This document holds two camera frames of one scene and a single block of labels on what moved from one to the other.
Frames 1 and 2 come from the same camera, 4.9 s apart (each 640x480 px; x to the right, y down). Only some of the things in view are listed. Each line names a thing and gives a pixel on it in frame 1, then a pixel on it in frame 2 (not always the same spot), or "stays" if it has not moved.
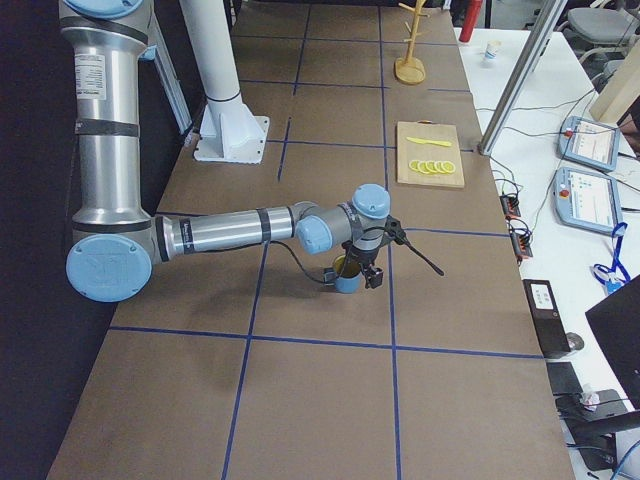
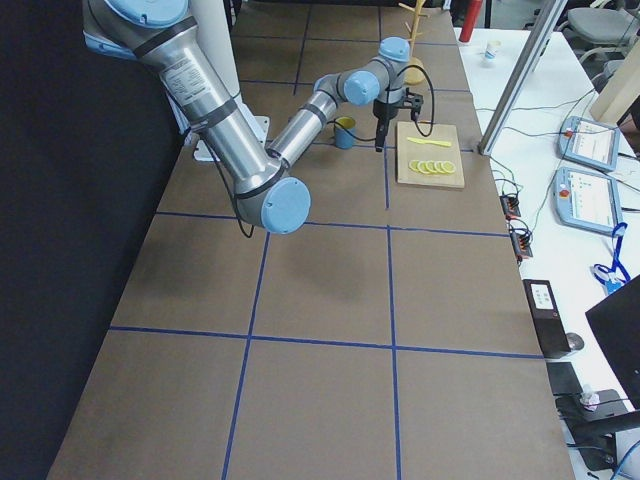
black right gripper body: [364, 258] to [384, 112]
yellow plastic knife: [436, 142] stays
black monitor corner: [616, 322] stays
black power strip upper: [509, 204] stays
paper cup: [491, 49] stays
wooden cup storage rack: [411, 70] stays
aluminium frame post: [520, 75] stays
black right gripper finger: [373, 277] to [381, 131]
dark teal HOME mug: [345, 284] to [344, 131]
